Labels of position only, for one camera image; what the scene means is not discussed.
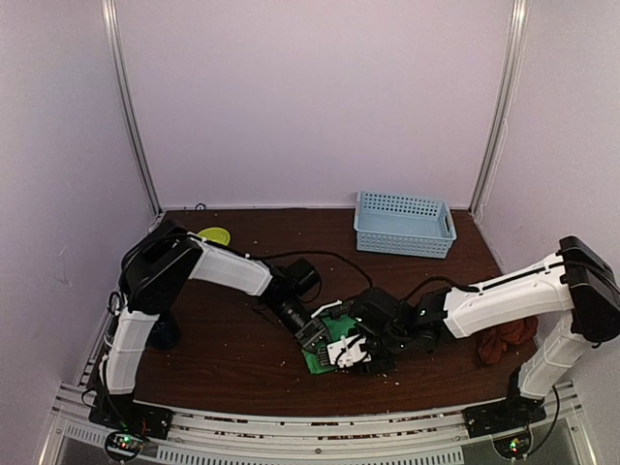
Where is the green towel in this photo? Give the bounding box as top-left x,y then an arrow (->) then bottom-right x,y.
301,316 -> 356,375

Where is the brown towel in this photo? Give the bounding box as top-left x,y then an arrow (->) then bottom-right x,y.
477,316 -> 539,365

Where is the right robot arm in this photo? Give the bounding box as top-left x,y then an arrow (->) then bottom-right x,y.
345,235 -> 619,428

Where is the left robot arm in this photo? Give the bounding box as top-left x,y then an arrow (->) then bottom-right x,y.
97,221 -> 331,430

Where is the light blue plastic basket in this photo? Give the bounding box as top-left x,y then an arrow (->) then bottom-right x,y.
354,191 -> 457,260

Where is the green plastic bowl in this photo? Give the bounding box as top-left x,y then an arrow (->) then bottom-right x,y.
198,227 -> 231,246

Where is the dark blue mug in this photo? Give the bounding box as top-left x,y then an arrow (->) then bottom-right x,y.
147,312 -> 180,351

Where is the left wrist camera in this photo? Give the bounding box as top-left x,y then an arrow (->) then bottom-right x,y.
311,300 -> 353,320

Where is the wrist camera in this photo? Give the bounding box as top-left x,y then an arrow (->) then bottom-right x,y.
311,300 -> 353,320
326,334 -> 372,369

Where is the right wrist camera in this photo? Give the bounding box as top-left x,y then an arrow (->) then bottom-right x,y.
326,334 -> 372,369

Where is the aluminium front rail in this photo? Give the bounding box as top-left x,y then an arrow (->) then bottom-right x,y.
38,382 -> 597,465

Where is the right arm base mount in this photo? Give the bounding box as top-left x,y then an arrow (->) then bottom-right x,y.
462,397 -> 546,438

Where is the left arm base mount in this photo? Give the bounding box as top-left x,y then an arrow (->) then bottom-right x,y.
88,403 -> 173,440

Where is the right aluminium frame post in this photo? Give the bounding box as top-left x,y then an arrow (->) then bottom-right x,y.
469,0 -> 529,218

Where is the aluminium frame post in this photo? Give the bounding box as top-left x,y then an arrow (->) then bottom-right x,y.
469,0 -> 529,218
101,0 -> 162,215

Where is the left aluminium frame post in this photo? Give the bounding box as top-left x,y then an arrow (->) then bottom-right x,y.
101,0 -> 162,215

